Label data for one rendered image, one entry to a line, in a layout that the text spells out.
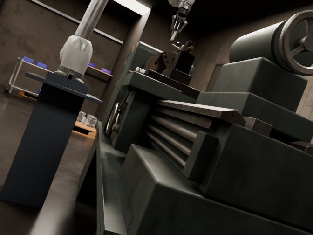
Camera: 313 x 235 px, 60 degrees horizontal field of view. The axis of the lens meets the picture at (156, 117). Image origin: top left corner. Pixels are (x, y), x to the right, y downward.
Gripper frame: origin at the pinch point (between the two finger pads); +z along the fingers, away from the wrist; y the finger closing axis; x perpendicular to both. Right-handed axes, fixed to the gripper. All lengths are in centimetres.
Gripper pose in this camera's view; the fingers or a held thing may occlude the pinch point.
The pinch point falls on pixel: (173, 36)
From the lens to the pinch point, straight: 213.8
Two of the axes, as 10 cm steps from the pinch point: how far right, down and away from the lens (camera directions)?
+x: -2.1, -1.0, 9.7
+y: 9.0, 3.5, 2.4
